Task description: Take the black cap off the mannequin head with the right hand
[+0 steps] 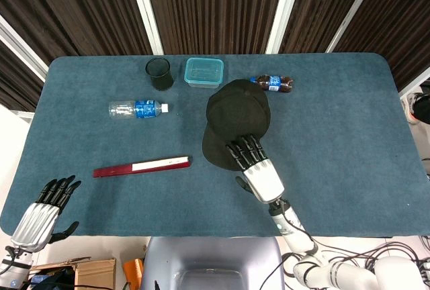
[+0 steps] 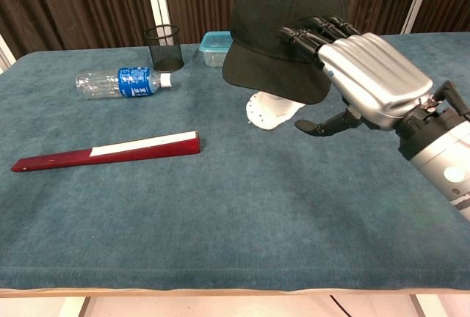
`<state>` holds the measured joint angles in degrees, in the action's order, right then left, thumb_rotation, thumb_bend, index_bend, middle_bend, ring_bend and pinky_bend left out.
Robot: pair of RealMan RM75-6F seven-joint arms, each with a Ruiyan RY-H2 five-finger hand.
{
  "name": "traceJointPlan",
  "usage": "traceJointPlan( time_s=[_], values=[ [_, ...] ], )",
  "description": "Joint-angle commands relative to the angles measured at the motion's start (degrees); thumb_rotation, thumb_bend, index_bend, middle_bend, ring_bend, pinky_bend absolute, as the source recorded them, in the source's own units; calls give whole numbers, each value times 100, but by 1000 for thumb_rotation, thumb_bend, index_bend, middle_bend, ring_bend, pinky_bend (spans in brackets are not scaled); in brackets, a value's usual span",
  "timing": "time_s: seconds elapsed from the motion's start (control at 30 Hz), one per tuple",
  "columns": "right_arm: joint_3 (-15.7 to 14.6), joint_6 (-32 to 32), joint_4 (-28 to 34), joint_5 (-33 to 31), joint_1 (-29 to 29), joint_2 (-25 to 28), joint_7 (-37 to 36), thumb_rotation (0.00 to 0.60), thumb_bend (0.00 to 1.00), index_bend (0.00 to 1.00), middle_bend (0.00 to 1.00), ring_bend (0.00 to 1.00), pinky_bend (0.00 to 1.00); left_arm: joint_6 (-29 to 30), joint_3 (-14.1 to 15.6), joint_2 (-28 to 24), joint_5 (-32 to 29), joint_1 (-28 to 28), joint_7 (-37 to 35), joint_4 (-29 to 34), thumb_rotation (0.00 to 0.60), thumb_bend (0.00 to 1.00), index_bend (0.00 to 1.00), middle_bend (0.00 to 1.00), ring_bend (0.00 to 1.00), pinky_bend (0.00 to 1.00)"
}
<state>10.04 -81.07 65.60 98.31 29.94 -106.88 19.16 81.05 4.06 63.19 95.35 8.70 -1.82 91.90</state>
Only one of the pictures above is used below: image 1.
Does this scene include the black cables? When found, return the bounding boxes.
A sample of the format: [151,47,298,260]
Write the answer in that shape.
[268,234,430,290]

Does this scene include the black cap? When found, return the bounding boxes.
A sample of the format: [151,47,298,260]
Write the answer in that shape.
[202,79,271,172]

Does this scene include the dark cola bottle blue label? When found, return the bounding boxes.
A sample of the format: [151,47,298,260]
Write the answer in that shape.
[250,74,296,94]

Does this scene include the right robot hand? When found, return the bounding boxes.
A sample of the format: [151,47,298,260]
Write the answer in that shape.
[225,134,286,205]

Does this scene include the red and white folded fan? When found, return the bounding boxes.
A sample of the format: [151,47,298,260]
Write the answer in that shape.
[92,156,194,179]

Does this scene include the clear water bottle blue label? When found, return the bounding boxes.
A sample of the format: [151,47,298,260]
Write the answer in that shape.
[108,99,170,119]

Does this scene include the cardboard box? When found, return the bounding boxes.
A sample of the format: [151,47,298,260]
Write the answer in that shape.
[29,256,117,290]

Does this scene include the blue felt table mat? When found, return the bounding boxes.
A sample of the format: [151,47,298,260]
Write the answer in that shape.
[0,52,430,238]

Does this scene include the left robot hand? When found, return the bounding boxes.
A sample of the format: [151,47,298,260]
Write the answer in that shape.
[10,175,82,253]

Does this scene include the orange tool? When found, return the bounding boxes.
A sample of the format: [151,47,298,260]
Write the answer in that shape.
[122,258,144,290]

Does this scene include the white sneaker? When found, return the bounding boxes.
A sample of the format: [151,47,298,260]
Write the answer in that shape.
[400,92,430,125]

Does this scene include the black mesh pen cup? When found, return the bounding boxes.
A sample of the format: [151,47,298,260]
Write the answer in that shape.
[144,56,175,91]

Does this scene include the teal plastic food container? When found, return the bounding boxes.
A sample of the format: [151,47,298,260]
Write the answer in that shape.
[183,56,225,89]

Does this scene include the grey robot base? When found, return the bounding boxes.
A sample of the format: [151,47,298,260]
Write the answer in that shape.
[140,236,286,290]

